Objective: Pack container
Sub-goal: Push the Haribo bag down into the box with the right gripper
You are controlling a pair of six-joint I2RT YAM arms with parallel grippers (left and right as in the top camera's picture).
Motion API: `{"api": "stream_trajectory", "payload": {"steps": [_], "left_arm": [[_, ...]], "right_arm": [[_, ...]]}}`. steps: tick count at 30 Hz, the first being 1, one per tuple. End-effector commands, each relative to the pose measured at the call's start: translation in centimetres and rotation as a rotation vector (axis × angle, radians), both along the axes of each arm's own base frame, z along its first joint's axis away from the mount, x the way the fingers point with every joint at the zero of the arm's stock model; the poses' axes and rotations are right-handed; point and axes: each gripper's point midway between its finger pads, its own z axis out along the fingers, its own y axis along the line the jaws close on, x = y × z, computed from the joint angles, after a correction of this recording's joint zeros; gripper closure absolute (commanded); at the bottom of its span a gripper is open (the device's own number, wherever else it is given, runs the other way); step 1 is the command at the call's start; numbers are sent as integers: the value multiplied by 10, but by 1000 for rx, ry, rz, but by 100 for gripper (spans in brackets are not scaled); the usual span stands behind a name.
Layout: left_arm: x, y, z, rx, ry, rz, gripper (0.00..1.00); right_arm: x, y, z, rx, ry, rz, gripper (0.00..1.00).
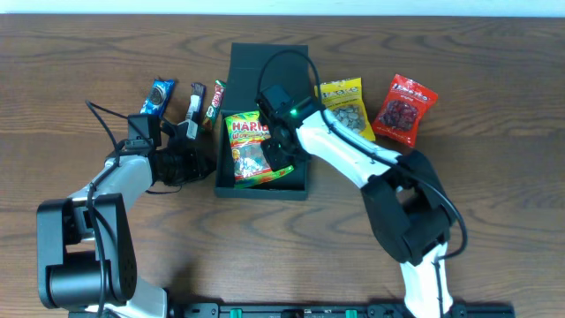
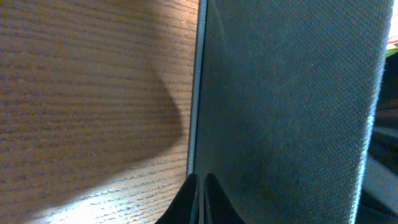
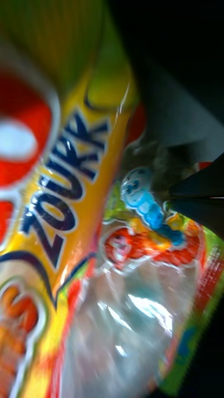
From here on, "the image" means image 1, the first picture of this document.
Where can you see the yellow Hacks candy bag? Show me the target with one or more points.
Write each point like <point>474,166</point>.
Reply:
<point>344,98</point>

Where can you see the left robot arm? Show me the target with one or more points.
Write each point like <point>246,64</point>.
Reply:
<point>86,262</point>

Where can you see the Haribo gummy bag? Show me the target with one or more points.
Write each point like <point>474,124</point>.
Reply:
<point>250,165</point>

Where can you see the blue Oreo cookie pack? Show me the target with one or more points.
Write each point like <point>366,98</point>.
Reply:
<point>158,97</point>

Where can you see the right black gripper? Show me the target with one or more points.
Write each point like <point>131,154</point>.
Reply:
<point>274,151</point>

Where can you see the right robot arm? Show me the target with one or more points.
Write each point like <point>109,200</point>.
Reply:
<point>408,210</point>

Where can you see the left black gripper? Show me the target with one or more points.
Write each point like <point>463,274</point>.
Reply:
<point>186,144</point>

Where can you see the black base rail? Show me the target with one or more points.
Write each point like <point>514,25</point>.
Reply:
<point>374,310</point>

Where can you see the red Hacks candy bag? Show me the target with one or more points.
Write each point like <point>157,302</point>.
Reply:
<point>405,104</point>

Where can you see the purple white chocolate bar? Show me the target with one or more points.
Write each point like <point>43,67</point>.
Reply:
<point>193,113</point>

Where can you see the red green candy bar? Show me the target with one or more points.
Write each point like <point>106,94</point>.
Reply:
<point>213,109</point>

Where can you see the dark green open box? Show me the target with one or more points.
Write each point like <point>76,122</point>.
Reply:
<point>289,71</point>

